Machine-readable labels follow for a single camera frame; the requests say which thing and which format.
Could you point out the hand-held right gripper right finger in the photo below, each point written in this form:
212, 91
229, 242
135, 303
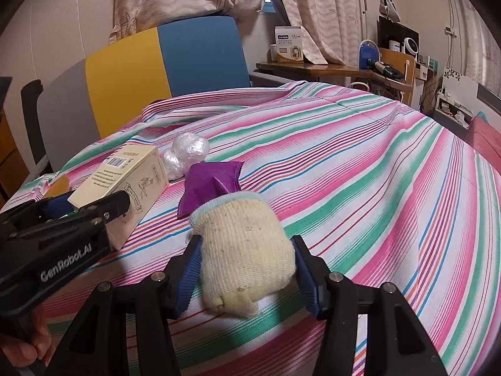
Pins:
310, 282

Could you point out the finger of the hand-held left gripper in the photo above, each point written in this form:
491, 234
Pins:
58, 205
103, 205

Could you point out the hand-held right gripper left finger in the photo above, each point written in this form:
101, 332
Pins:
188, 270

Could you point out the beige carton box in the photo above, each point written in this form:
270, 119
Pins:
129, 172

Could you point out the cream knit glove roll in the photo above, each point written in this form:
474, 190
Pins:
242, 243

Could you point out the person's left hand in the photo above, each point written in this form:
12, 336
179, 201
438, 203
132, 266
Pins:
25, 346

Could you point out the small yellow sponge cube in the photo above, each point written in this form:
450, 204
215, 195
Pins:
58, 185

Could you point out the purple sachet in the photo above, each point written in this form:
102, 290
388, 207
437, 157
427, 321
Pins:
205, 188

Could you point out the clear plastic wrap ball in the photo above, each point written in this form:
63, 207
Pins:
188, 149

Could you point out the striped pink green tablecloth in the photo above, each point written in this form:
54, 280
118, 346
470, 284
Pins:
352, 164

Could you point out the grey yellow blue chair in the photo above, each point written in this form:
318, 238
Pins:
195, 58

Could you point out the wooden desk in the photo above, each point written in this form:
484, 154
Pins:
325, 69

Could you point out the black hair dryer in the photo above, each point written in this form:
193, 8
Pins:
385, 69

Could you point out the wooden chair back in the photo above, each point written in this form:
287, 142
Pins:
403, 74

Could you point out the red blanket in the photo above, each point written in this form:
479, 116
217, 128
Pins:
485, 137

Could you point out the small white cup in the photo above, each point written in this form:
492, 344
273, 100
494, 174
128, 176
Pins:
273, 52

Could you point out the blue white appliance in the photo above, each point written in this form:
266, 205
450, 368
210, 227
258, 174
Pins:
368, 53

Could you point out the white labelled box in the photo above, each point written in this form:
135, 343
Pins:
289, 45

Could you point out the white flower print box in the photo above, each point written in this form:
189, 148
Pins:
458, 86

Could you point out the white round fan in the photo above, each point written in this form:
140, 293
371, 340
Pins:
411, 44

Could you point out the black monitor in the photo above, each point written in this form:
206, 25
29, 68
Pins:
391, 33

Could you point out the pink wavy print curtain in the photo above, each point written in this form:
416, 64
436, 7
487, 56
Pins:
325, 11

